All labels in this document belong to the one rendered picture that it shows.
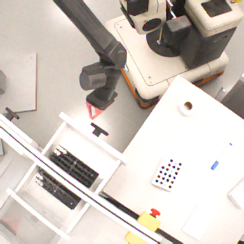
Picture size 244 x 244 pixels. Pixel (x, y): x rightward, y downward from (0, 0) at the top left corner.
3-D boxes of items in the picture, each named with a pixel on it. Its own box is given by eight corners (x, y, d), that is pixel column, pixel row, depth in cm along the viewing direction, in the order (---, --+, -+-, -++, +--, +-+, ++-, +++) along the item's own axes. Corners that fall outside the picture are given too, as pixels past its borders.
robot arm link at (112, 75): (126, 72, 91) (115, 60, 94) (108, 75, 87) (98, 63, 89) (119, 88, 96) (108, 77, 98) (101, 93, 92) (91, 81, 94)
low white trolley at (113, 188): (159, 120, 202) (177, 74, 128) (233, 171, 192) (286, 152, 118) (108, 192, 190) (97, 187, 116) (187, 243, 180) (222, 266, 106)
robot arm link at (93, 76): (128, 51, 87) (109, 44, 92) (96, 54, 80) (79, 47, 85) (124, 88, 92) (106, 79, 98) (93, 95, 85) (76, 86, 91)
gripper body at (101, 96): (84, 100, 96) (90, 82, 91) (101, 87, 104) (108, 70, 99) (100, 112, 95) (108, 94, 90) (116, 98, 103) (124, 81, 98)
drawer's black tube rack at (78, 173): (62, 147, 113) (58, 144, 107) (100, 175, 110) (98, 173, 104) (30, 193, 109) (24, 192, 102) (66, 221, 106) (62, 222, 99)
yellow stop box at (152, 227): (144, 209, 106) (145, 210, 99) (160, 219, 105) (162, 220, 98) (136, 220, 105) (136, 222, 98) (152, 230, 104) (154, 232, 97)
